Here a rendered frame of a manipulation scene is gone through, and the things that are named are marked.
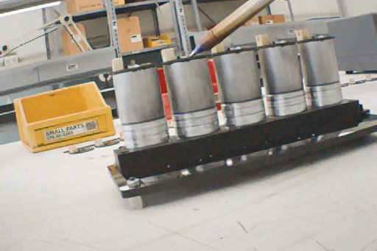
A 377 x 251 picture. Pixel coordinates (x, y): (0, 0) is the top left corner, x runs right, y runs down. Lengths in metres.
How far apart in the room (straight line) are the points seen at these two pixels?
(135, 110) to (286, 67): 0.09
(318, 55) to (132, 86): 0.11
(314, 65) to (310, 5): 5.93
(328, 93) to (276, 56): 0.04
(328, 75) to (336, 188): 0.11
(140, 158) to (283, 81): 0.09
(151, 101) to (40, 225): 0.09
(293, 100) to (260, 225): 0.12
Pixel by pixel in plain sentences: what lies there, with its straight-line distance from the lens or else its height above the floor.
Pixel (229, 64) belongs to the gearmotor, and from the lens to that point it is 0.27.
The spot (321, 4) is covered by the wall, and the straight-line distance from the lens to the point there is 6.36.
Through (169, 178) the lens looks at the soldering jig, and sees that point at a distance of 0.22.
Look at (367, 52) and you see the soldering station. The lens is 0.75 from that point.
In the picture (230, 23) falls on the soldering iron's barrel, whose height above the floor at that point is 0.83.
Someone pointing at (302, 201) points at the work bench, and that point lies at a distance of 0.19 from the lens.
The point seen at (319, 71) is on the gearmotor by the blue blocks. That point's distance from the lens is 0.29.
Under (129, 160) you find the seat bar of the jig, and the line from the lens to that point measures 0.25.
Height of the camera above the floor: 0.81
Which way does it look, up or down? 5 degrees down
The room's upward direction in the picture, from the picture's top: 10 degrees counter-clockwise
